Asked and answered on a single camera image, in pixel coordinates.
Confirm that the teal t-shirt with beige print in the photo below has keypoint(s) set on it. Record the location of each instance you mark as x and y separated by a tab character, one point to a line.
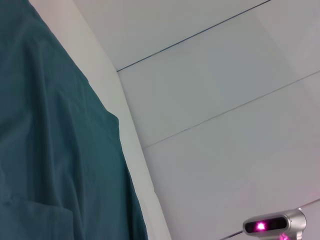
50	125

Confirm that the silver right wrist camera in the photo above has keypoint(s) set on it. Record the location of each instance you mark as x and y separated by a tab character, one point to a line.
287	221

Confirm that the silver right camera bracket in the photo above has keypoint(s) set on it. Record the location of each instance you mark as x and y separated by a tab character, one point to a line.
292	237

